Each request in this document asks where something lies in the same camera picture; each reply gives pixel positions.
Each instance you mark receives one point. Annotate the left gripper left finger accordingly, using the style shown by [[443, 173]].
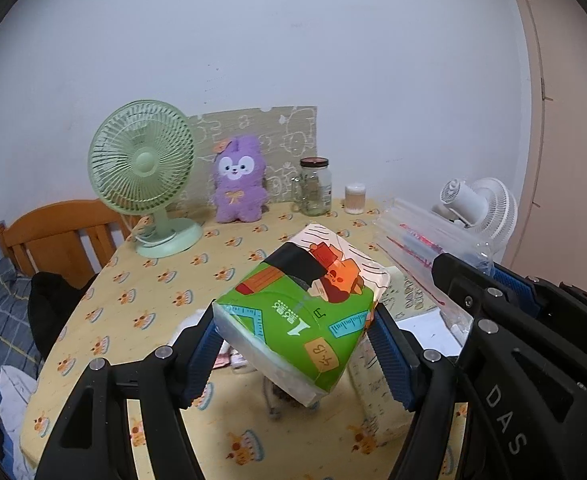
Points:
[[91, 437]]

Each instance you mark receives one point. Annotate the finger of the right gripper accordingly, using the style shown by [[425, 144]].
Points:
[[480, 296], [532, 293]]

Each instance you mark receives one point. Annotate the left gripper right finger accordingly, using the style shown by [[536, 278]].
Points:
[[428, 385]]

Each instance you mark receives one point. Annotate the clear plastic bag pack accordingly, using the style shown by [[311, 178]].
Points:
[[413, 237]]

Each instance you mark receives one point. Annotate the green tissue pack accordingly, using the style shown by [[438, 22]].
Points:
[[299, 314]]

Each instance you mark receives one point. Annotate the pink packet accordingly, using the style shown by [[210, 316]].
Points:
[[230, 358]]

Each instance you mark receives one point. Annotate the white towel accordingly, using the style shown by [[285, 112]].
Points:
[[191, 320]]

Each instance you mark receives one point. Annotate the patterned fabric storage box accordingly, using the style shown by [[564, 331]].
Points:
[[386, 419]]

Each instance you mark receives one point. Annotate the beige door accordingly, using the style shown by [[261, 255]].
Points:
[[550, 240]]

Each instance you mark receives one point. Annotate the white standing fan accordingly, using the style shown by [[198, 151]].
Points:
[[484, 207]]

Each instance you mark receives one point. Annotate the white cloth on floor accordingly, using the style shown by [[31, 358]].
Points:
[[16, 389]]

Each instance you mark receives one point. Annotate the yellow cake-pattern tablecloth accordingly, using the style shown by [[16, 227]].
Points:
[[136, 304]]

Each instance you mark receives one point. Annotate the black clothing on chair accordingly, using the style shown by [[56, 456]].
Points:
[[51, 302]]

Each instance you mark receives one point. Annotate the blue plaid bedding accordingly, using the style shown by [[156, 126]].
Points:
[[17, 345]]

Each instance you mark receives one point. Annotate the cotton swab container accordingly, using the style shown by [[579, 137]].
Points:
[[354, 198]]

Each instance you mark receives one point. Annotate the glass jar with lid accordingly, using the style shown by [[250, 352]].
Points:
[[313, 186]]

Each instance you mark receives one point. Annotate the wooden chair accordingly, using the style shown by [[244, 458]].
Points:
[[49, 239]]

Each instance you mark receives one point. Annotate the patterned cardboard backboard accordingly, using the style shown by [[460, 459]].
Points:
[[286, 134]]

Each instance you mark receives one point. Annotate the purple plush toy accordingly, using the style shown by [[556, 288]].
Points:
[[238, 171]]

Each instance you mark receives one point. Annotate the green desk fan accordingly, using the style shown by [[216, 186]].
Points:
[[139, 162]]

